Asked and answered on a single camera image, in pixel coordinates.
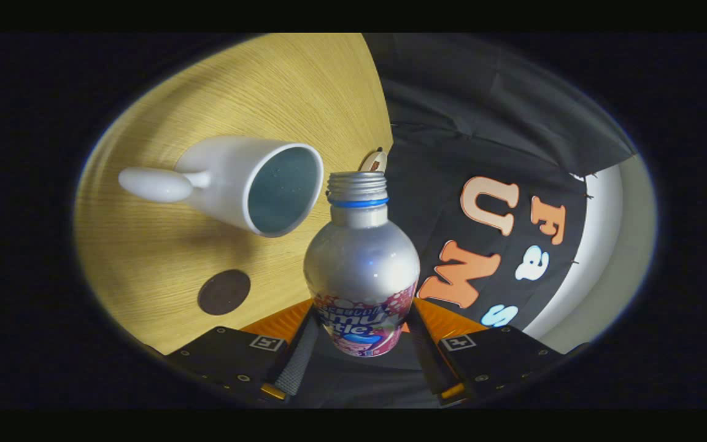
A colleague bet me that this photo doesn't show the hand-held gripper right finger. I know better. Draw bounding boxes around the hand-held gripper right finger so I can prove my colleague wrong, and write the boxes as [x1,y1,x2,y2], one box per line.
[408,298,566,404]

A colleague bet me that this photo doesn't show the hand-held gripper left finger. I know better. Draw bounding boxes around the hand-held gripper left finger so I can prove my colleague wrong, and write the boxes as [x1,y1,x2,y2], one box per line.
[166,299,320,406]

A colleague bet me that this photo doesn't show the dark brown round coaster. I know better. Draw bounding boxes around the dark brown round coaster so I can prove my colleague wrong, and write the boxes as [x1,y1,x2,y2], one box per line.
[198,269,251,316]

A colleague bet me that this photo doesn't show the silver juice bottle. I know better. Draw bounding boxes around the silver juice bottle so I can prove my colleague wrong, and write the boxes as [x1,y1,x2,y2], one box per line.
[303,171,420,358]

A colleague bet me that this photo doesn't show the white cup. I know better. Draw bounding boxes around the white cup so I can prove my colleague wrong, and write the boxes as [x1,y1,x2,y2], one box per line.
[118,136,325,238]

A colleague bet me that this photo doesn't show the wooden table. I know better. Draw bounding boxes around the wooden table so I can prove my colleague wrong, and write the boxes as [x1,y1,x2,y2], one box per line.
[74,34,394,355]

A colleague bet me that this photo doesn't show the small white plate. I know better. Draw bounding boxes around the small white plate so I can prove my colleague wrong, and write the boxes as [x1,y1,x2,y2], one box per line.
[358,147,388,174]

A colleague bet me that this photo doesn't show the black backdrop cloth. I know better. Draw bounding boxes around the black backdrop cloth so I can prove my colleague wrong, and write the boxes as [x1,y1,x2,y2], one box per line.
[301,34,639,409]

